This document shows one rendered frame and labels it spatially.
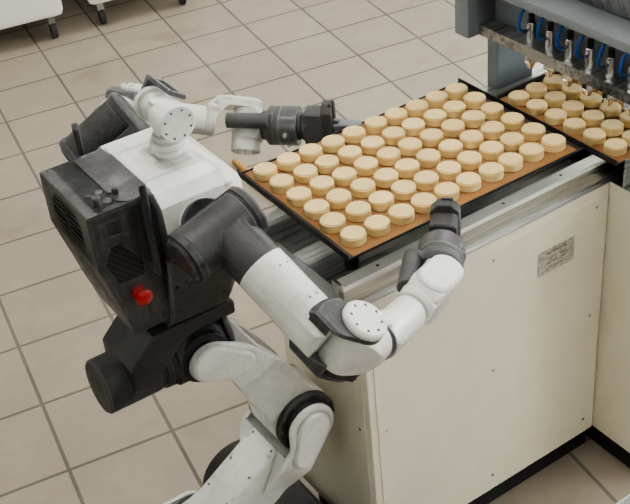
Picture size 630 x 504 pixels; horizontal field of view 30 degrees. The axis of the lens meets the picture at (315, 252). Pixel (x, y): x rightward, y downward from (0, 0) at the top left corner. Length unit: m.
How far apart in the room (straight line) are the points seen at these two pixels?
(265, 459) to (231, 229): 0.81
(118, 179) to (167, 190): 0.10
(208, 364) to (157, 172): 0.42
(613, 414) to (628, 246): 0.52
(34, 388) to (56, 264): 0.63
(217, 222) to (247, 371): 0.51
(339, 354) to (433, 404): 0.78
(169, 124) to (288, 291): 0.37
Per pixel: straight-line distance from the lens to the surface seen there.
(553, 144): 2.44
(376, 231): 2.19
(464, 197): 2.31
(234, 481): 2.59
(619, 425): 3.04
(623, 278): 2.76
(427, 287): 1.98
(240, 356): 2.28
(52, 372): 3.61
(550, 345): 2.79
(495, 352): 2.65
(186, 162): 2.04
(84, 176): 2.06
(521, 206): 2.49
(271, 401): 2.45
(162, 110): 1.99
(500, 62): 2.99
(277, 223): 2.47
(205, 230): 1.87
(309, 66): 5.09
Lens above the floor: 2.26
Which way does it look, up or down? 35 degrees down
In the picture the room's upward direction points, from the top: 6 degrees counter-clockwise
